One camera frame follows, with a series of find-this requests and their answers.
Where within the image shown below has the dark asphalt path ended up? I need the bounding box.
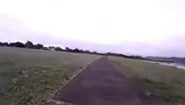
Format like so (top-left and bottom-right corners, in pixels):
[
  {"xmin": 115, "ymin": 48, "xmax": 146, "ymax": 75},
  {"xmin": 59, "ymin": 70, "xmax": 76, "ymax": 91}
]
[{"xmin": 39, "ymin": 48, "xmax": 185, "ymax": 105}]

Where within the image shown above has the row of dark trees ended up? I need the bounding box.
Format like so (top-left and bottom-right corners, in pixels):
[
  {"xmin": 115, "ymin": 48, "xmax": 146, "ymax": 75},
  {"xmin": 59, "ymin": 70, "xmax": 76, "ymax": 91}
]
[{"xmin": 0, "ymin": 37, "xmax": 149, "ymax": 64}]

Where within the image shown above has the distant dark hill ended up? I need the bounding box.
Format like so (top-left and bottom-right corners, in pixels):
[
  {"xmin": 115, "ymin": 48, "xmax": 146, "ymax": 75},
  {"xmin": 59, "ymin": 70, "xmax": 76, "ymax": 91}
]
[{"xmin": 144, "ymin": 51, "xmax": 185, "ymax": 66}]

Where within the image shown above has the pale stone path edging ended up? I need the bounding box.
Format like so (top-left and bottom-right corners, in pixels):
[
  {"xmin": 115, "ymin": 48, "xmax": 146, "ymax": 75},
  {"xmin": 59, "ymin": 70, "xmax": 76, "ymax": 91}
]
[{"xmin": 36, "ymin": 51, "xmax": 102, "ymax": 105}]

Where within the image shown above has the green grass field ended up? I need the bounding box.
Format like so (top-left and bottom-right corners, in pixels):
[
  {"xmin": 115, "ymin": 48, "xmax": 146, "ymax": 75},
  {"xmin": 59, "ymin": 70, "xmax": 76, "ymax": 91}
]
[
  {"xmin": 102, "ymin": 54, "xmax": 185, "ymax": 105},
  {"xmin": 0, "ymin": 43, "xmax": 104, "ymax": 105}
]

